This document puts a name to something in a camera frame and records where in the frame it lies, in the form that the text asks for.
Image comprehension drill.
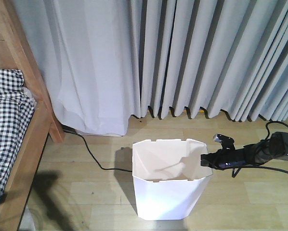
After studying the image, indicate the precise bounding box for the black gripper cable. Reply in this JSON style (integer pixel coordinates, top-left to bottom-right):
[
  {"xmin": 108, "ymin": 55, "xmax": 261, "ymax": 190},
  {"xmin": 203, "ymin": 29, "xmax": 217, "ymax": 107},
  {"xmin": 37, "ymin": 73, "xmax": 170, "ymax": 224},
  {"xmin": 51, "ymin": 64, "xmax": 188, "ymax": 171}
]
[{"xmin": 231, "ymin": 121, "xmax": 288, "ymax": 179}]

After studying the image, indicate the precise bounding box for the black white checkered bedsheet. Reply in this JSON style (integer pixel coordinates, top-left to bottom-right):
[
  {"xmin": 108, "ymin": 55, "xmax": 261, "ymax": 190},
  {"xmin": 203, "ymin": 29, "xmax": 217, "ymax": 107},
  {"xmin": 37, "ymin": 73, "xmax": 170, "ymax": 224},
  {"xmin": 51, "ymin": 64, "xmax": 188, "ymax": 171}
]
[{"xmin": 0, "ymin": 69, "xmax": 36, "ymax": 200}]

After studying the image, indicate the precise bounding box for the white plastic trash bin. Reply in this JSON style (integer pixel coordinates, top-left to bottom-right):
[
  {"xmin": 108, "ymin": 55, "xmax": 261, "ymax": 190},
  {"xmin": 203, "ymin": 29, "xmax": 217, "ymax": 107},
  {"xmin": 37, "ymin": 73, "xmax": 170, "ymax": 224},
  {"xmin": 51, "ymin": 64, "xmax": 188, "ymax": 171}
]
[{"xmin": 132, "ymin": 139, "xmax": 213, "ymax": 220}]

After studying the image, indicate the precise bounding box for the black power cord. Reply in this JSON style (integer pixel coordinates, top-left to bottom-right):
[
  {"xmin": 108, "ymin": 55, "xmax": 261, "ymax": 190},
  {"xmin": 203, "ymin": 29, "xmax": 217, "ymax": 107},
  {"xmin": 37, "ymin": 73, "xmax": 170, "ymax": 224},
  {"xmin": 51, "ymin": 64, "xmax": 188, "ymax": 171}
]
[{"xmin": 62, "ymin": 125, "xmax": 133, "ymax": 172}]

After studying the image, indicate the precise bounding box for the grey pleated curtain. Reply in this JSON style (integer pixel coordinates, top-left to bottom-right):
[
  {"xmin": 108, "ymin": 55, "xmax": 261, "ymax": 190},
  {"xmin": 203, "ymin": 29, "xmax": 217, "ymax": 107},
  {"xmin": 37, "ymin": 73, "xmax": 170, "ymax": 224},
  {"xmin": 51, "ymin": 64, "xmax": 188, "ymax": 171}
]
[{"xmin": 127, "ymin": 0, "xmax": 288, "ymax": 121}]

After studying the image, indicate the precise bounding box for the wooden bed frame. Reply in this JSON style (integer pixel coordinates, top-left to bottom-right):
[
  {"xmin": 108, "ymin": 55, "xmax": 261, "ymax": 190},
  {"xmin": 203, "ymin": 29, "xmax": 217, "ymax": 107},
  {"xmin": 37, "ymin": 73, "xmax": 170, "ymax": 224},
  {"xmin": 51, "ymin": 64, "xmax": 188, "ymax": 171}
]
[{"xmin": 0, "ymin": 0, "xmax": 65, "ymax": 231}]

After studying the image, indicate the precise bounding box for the white sheer curtain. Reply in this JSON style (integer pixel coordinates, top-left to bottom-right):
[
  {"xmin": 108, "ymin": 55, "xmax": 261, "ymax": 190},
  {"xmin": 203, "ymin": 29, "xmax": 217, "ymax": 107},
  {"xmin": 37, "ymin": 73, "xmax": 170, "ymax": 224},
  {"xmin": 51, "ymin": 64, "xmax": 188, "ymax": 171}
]
[{"xmin": 13, "ymin": 0, "xmax": 140, "ymax": 136}]

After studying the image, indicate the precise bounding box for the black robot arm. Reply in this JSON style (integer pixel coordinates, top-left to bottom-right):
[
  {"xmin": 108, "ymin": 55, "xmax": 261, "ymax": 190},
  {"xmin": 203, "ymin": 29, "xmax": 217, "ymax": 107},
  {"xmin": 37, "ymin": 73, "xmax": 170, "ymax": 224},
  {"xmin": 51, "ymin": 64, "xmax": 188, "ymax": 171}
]
[{"xmin": 200, "ymin": 132, "xmax": 288, "ymax": 170}]

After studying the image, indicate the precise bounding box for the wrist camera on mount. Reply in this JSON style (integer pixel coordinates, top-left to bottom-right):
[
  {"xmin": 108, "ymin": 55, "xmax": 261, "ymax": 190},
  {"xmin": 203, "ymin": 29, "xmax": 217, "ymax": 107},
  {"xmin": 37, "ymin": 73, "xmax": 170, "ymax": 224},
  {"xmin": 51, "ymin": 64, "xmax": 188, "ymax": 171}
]
[{"xmin": 213, "ymin": 134, "xmax": 236, "ymax": 151}]

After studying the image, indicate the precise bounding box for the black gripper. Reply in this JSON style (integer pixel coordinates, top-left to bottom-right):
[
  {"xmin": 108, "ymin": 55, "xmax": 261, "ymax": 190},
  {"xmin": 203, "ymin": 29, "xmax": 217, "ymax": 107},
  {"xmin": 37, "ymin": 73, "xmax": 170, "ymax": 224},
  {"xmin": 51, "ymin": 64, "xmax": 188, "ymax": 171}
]
[{"xmin": 200, "ymin": 149, "xmax": 248, "ymax": 169}]

